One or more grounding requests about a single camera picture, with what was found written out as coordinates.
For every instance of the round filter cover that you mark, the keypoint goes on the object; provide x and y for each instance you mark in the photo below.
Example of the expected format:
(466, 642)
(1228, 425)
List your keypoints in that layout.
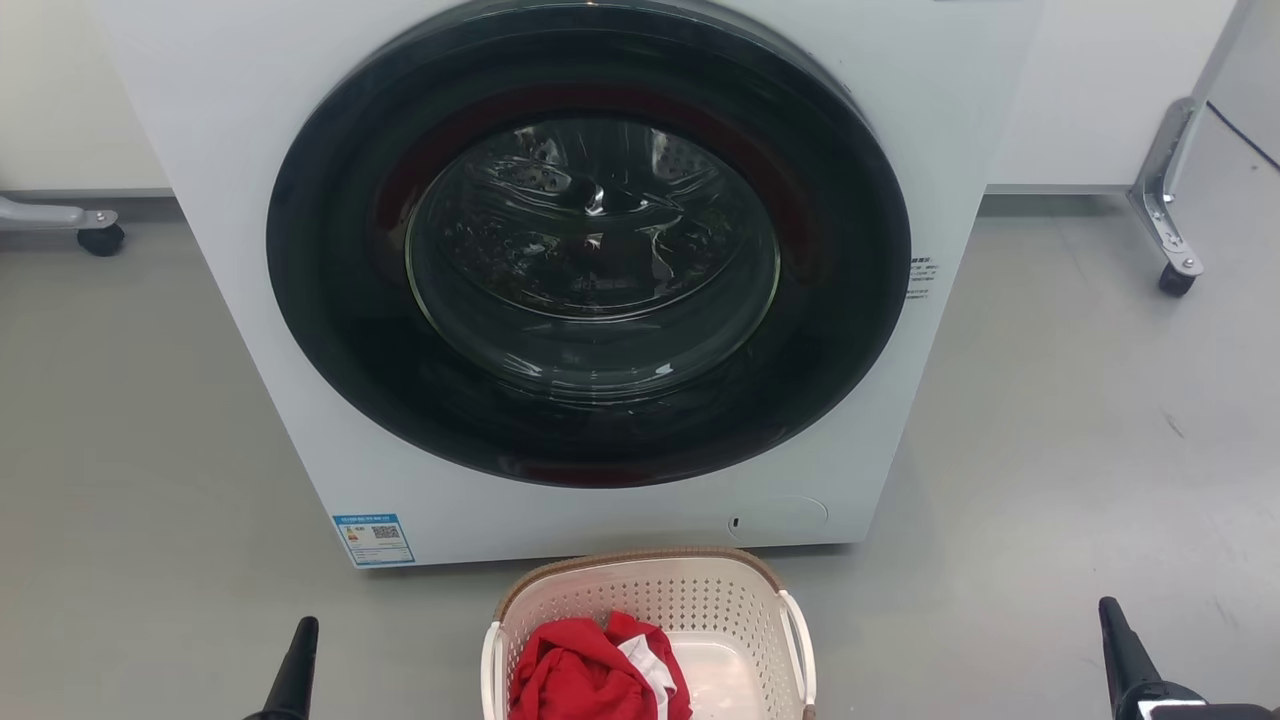
(780, 518)

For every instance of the small text warning sticker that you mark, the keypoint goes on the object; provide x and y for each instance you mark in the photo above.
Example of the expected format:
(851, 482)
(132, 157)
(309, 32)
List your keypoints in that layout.
(922, 278)

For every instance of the grey metal frame leg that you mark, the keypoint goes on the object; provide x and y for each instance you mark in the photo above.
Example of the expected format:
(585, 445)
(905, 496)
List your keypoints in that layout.
(1165, 190)
(40, 214)

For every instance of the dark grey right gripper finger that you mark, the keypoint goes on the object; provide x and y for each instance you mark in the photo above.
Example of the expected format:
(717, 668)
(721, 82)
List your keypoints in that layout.
(1125, 650)

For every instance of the black caster wheel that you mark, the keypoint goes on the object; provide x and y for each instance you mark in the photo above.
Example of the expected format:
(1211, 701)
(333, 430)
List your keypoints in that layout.
(1177, 280)
(101, 240)

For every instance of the cream perforated laundry basket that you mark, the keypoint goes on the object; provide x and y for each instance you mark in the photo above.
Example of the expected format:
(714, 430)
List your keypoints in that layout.
(650, 595)

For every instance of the blue energy label sticker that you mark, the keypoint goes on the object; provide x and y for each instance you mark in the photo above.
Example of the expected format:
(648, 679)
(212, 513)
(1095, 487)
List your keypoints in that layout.
(373, 540)

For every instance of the red garment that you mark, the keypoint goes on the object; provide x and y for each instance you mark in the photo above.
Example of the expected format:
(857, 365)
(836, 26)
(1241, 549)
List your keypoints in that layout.
(570, 675)

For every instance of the white front-load washing machine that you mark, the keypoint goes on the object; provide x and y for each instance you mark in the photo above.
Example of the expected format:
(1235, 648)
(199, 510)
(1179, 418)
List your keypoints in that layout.
(200, 200)

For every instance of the dark round washing machine door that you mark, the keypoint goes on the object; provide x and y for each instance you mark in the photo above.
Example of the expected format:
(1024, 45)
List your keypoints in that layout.
(330, 300)

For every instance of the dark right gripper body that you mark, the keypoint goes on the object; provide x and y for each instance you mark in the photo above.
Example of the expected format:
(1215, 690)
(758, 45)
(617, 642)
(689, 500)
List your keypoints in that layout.
(1170, 705)

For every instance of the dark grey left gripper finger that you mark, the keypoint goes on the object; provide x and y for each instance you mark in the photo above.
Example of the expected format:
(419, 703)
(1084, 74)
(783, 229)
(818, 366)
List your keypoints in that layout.
(295, 670)

